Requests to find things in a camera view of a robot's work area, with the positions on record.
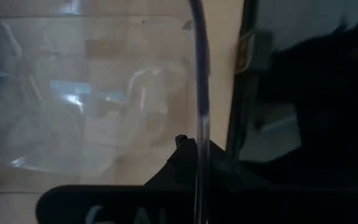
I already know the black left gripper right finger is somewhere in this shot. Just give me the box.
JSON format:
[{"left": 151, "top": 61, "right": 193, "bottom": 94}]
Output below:
[{"left": 209, "top": 139, "right": 358, "bottom": 224}]

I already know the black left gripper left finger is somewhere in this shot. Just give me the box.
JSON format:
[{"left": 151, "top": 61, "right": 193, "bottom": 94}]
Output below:
[{"left": 35, "top": 134, "right": 199, "bottom": 224}]

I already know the clear plastic basket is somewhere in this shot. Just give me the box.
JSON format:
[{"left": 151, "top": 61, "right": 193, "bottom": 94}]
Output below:
[{"left": 0, "top": 0, "right": 213, "bottom": 224}]

